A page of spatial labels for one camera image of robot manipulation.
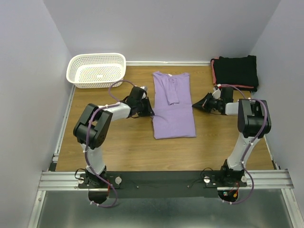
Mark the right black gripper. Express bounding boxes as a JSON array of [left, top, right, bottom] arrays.
[[191, 92, 222, 113]]

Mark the purple t-shirt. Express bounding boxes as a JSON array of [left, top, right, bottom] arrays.
[[152, 71, 196, 139]]

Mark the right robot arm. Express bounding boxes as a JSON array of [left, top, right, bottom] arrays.
[[192, 84, 272, 188]]

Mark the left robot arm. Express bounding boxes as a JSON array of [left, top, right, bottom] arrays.
[[73, 86, 154, 188]]

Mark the red folded t-shirt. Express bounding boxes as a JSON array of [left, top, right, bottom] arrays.
[[210, 58, 254, 89]]

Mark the black folded t-shirt top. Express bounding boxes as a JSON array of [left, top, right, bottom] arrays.
[[214, 55, 259, 88]]

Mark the black folded t-shirt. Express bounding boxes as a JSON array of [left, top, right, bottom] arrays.
[[214, 55, 259, 88], [222, 85, 257, 92]]

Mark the white perforated plastic basket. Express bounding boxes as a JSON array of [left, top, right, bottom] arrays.
[[66, 53, 126, 88]]

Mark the black folded t-shirt bottom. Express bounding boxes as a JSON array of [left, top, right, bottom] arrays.
[[222, 85, 257, 92]]

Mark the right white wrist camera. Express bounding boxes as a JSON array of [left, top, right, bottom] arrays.
[[212, 84, 221, 99]]

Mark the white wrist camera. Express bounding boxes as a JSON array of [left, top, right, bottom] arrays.
[[212, 84, 221, 99], [140, 86, 148, 92]]

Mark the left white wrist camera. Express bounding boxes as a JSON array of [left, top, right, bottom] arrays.
[[140, 86, 148, 92]]

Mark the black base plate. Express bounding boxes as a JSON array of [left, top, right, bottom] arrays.
[[75, 168, 247, 204]]

